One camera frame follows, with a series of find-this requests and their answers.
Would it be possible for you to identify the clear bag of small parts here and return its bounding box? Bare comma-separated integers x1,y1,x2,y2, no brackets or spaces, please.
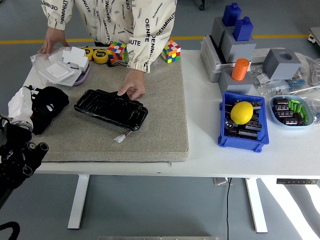
248,64,289,97

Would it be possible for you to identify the grey metal bracket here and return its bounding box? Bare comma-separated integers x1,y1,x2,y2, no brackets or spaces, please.
212,176,233,186

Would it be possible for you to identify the blue resistor bundle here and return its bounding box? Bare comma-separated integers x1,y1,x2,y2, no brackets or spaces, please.
287,76,307,91

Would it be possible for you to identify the multicolour puzzle cube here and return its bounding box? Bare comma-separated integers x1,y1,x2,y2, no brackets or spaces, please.
161,39,182,64
106,41,128,63

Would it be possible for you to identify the white power strip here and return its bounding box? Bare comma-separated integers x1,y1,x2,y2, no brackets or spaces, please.
249,47,286,63

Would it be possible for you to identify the light grey base box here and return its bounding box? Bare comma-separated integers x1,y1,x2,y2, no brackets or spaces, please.
200,34,238,83

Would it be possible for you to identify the white rod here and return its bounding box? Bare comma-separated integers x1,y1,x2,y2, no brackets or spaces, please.
287,84,320,95

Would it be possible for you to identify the blue block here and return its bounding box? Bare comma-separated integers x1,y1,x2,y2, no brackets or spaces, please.
232,16,254,42
221,2,243,27

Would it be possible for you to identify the blue plastic bin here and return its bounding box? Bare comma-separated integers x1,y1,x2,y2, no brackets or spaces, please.
217,91,270,153

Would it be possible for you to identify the light blue dish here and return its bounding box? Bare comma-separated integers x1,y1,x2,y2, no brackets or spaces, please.
269,94,315,130

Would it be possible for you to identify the black cord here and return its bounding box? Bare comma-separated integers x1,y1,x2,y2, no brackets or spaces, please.
107,59,128,68

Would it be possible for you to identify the black table control panel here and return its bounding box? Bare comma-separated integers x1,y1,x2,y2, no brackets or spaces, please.
275,178,318,186

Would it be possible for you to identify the yellow lemon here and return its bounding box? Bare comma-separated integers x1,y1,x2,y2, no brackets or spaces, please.
230,101,254,125

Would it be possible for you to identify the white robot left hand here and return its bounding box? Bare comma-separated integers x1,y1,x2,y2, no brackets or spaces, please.
7,84,42,124

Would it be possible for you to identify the grey cart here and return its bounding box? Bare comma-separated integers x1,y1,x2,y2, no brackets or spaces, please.
308,26,320,48

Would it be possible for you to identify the grey-brown mat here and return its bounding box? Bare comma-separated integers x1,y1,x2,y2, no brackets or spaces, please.
31,47,189,164

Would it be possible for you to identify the person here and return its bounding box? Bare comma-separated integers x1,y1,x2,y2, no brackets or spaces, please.
37,0,178,101

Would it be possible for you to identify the black rag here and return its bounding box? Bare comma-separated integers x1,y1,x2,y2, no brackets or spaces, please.
29,86,70,136

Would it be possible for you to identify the orange cylinder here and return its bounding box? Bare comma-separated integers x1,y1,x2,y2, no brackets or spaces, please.
230,57,251,82

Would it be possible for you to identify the white cardboard box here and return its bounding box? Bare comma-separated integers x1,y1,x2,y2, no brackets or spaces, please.
61,46,89,69

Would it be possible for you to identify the clear plastic bag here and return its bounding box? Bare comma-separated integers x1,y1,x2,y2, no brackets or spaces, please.
299,96,320,126
29,46,84,87

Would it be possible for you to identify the white cable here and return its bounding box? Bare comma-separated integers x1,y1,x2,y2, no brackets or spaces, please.
294,52,320,87

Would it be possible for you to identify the black power cable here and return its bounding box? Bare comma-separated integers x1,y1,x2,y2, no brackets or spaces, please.
226,177,233,240

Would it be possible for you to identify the person's left hand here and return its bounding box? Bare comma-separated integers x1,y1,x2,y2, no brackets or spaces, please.
117,68,147,101

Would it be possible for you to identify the grey block with round hole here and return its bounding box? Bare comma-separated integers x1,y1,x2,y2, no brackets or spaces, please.
262,48,303,81

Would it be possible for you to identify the person's right hand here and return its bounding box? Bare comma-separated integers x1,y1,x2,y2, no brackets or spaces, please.
37,26,70,55

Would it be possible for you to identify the white switch plate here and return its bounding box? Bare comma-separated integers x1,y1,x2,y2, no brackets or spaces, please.
43,62,76,85

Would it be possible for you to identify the white connector with wires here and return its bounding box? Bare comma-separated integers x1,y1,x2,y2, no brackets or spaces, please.
113,130,133,144

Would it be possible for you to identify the white table leg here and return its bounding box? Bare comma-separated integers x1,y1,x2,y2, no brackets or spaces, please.
244,177,268,233
67,174,90,230

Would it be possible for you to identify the lilac bowl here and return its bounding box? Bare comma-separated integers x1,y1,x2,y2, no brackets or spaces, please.
72,61,91,87

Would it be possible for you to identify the yellow tape measure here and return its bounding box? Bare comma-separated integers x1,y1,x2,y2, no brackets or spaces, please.
92,48,109,65
81,46,95,61

